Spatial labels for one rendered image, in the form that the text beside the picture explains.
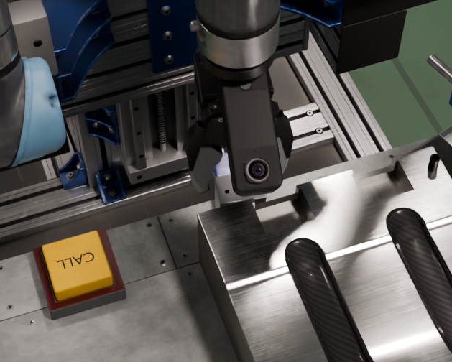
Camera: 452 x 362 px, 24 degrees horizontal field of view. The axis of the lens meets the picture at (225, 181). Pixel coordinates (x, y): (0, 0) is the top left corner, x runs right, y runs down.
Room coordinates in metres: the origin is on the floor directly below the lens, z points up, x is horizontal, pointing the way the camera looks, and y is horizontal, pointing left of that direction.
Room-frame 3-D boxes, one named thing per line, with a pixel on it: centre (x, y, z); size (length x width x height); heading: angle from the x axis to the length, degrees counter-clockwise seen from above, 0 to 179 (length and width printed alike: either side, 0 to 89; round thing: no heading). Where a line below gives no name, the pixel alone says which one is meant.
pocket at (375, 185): (0.62, -0.16, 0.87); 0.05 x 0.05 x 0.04; 19
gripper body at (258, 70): (0.67, -0.01, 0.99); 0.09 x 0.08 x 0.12; 9
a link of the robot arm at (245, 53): (0.67, -0.01, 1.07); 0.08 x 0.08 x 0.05
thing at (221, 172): (0.69, -0.01, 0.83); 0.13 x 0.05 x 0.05; 9
